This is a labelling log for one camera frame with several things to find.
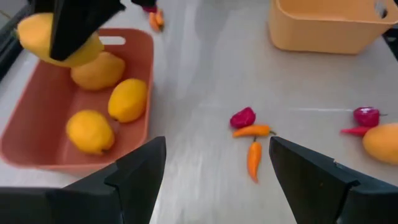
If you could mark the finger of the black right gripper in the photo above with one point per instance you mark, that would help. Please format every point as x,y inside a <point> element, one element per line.
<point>81,25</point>
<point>42,5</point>

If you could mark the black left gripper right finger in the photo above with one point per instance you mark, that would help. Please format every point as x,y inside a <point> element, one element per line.
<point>311,186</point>

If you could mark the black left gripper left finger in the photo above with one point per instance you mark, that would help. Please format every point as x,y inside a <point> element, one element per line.
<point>133,186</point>

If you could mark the yellow mango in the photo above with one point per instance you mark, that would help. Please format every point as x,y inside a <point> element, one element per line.
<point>127,101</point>
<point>31,37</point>
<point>90,132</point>
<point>99,73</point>
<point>382,143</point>

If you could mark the orange chili pepper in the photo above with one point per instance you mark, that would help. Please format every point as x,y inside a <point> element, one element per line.
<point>160,18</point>
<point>252,131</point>
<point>153,23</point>
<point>254,158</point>

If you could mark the round red pepper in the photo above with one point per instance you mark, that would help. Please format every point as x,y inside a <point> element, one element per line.
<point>366,116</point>
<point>242,118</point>
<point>150,9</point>

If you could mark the red chili pepper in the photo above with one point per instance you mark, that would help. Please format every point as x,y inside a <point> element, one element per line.
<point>356,131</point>

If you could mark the orange plastic basket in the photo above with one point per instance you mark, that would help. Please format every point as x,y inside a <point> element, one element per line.
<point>40,102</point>

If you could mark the yellow plastic basket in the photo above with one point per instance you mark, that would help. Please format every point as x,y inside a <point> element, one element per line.
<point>326,34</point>

